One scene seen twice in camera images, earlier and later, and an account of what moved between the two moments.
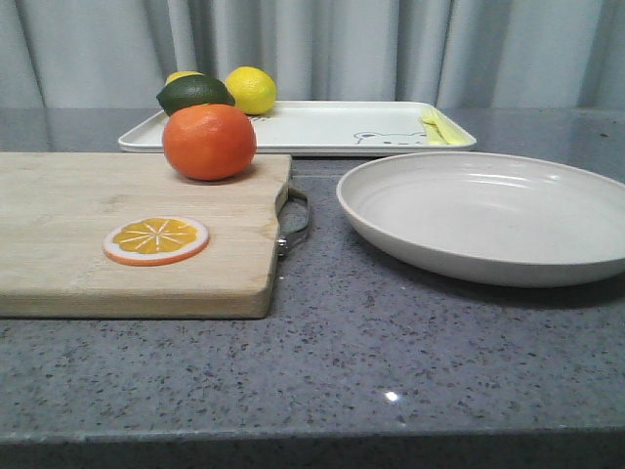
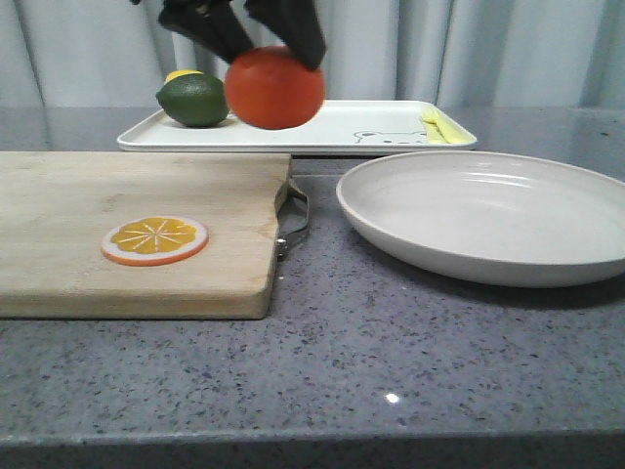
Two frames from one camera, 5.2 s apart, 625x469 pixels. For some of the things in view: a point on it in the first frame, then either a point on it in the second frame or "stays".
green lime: (192, 90) stays
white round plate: (498, 218) stays
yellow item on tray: (439, 131) stays
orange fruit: (209, 142) → (270, 88)
